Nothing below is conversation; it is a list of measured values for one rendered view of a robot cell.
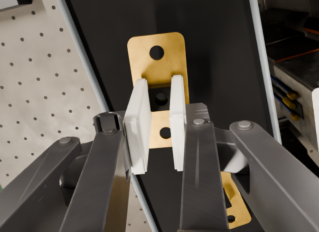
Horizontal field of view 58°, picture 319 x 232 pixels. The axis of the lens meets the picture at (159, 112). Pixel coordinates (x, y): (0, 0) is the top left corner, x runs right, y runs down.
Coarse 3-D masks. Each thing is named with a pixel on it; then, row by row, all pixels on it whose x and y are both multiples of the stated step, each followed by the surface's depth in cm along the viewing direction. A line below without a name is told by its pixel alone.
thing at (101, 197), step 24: (96, 120) 13; (120, 120) 13; (96, 144) 12; (120, 144) 12; (96, 168) 10; (120, 168) 11; (96, 192) 9; (120, 192) 10; (72, 216) 8; (96, 216) 8; (120, 216) 10
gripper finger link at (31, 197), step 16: (64, 144) 12; (80, 144) 12; (48, 160) 11; (64, 160) 11; (32, 176) 10; (48, 176) 10; (0, 192) 9; (16, 192) 9; (32, 192) 9; (48, 192) 10; (64, 192) 12; (0, 208) 9; (16, 208) 9; (32, 208) 9; (48, 208) 10; (64, 208) 11; (0, 224) 8; (16, 224) 9; (32, 224) 9; (48, 224) 10
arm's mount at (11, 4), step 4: (0, 0) 59; (4, 0) 59; (8, 0) 59; (12, 0) 59; (16, 0) 59; (20, 0) 61; (24, 0) 62; (28, 0) 64; (0, 4) 60; (4, 4) 60; (8, 4) 60; (12, 4) 60; (16, 4) 60; (20, 4) 60; (24, 4) 62; (28, 4) 65; (0, 8) 60; (4, 8) 60; (8, 8) 61; (12, 8) 64
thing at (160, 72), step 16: (176, 32) 19; (128, 48) 19; (144, 48) 19; (176, 48) 19; (144, 64) 20; (160, 64) 20; (176, 64) 20; (160, 80) 20; (160, 112) 21; (160, 128) 21; (160, 144) 22
